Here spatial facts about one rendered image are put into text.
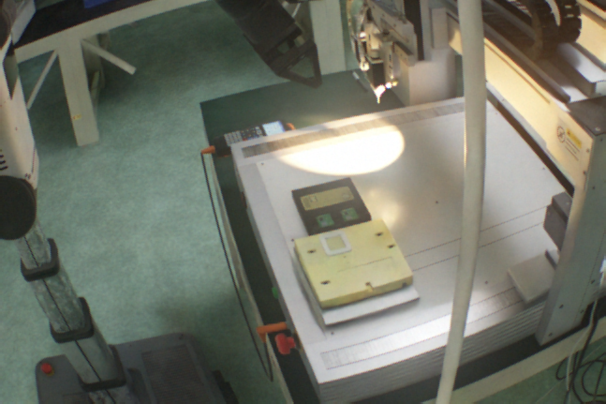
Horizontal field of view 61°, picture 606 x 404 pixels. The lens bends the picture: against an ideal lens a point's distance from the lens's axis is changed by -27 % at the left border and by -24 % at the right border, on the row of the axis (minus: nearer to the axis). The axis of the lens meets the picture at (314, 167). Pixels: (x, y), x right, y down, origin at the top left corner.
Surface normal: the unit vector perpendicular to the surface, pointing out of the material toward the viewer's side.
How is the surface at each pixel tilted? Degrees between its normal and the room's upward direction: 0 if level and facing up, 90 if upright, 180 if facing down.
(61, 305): 90
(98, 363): 90
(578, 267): 90
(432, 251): 0
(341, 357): 0
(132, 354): 0
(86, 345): 90
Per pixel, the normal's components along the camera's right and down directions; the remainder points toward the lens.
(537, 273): -0.08, -0.82
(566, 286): 0.26, 0.53
